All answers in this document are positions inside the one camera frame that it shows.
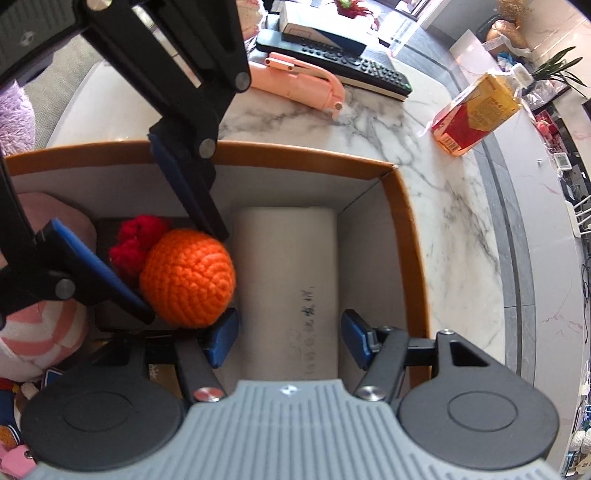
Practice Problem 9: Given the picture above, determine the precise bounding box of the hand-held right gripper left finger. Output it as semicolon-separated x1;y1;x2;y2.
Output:
88;308;241;404

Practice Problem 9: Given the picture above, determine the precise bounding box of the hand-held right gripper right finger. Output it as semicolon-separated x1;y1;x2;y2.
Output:
341;310;509;407

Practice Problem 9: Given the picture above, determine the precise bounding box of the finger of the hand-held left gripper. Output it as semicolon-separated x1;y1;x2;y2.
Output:
76;0;252;241
0;157;155;330

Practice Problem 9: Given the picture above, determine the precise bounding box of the dark brown square box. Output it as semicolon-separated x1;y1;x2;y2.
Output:
95;217;236;333

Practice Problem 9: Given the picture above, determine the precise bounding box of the orange crochet ball red flower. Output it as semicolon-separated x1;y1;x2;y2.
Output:
109;213;236;329

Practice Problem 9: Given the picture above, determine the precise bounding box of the orange cardboard box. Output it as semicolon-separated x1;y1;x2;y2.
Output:
0;141;432;388

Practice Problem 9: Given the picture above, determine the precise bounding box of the pink pouch with carabiner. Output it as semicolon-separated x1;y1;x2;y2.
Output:
9;190;99;259

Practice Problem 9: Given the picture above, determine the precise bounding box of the beige sofa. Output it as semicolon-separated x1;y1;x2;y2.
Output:
18;34;112;151

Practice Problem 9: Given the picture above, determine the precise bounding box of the pink white striped plush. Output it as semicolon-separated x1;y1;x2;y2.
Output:
0;300;88;384

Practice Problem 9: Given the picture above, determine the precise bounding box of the purple fuzzy cloth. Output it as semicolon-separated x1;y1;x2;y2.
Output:
0;83;37;155

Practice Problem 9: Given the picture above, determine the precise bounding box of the pink selfie stick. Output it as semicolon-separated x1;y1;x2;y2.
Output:
249;52;346;121

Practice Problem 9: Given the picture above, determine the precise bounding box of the duck plush toy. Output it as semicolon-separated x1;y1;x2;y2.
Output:
0;376;44;444

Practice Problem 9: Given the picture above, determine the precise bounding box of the pink bunny plush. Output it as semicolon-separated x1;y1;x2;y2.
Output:
241;0;267;49

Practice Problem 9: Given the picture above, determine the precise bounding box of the black remote control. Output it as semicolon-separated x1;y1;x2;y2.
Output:
256;28;413;99

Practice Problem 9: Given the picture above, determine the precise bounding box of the white marble television cabinet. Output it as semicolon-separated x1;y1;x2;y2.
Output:
450;28;591;480

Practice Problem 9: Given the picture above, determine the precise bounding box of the pink card wallet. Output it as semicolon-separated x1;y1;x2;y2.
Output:
0;443;37;480

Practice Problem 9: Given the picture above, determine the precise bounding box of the red flower ornament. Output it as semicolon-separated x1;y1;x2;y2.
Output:
327;0;382;19

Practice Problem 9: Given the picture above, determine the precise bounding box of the drink bottle red label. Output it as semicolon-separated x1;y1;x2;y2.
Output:
418;62;536;157

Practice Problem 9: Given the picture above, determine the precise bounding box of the white router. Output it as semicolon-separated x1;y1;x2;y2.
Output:
566;191;591;238

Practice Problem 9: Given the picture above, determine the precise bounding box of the long-leaf potted plant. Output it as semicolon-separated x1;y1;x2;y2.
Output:
531;46;591;100

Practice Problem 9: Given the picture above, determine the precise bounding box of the gold vase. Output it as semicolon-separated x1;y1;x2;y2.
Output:
485;0;529;49

